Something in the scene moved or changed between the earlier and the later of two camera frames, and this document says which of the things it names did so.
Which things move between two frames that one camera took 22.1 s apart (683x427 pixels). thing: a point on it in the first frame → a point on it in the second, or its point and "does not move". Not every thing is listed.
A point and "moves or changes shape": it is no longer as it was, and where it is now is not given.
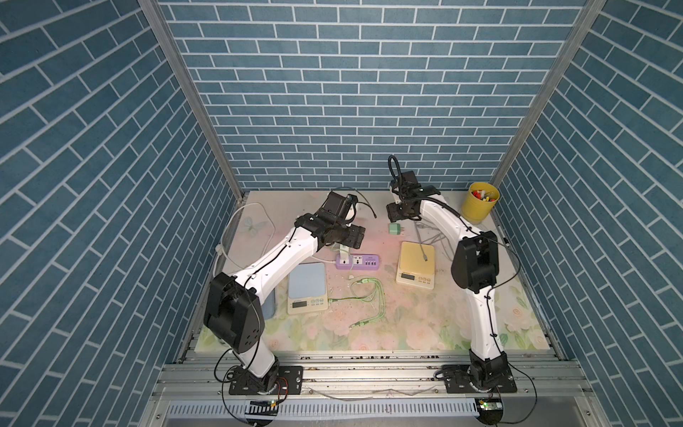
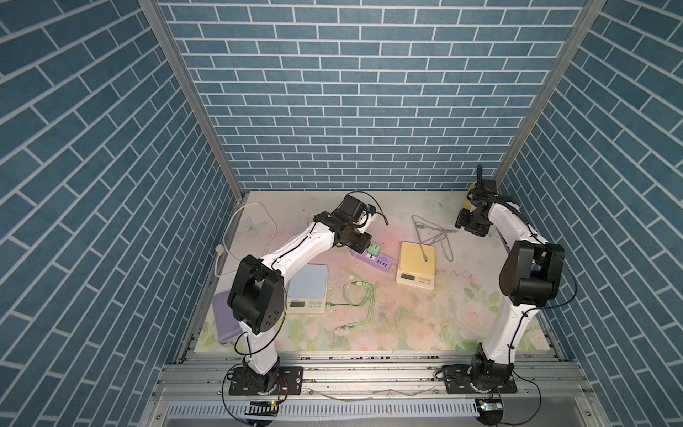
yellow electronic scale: (413, 269) does not move
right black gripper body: (395, 213) → (466, 221)
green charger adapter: (395, 229) → (373, 249)
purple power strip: (358, 261) moves or changes shape
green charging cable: (368, 297) → (350, 304)
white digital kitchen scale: (307, 288) does not move
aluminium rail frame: (376, 389) does not move
